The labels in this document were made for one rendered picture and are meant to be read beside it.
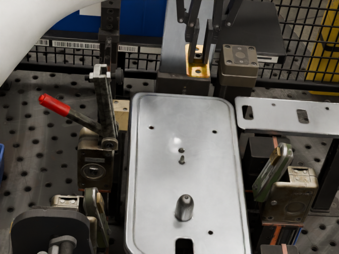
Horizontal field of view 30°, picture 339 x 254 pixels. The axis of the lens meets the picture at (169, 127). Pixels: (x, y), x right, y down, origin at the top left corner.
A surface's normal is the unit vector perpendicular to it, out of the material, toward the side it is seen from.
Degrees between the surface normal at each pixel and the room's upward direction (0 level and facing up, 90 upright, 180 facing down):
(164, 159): 0
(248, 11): 0
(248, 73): 89
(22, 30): 69
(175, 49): 90
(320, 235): 0
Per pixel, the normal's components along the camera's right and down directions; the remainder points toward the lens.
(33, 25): 0.85, 0.25
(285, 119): 0.10, -0.71
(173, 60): 0.01, 0.70
